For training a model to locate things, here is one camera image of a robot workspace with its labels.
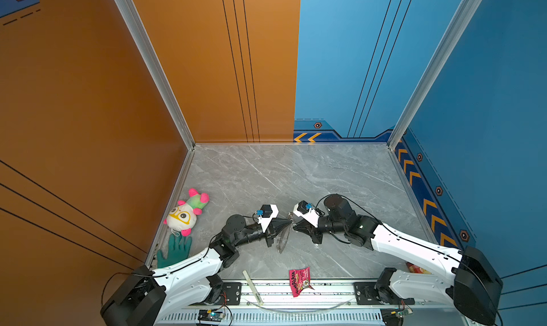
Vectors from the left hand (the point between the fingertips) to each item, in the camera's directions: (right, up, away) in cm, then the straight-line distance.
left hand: (290, 219), depth 72 cm
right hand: (+2, -3, +3) cm, 5 cm away
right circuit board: (+35, -32, -2) cm, 47 cm away
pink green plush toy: (-43, -2, +12) cm, 44 cm away
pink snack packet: (+4, -22, +3) cm, 23 cm away
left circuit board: (-27, -32, -2) cm, 42 cm away
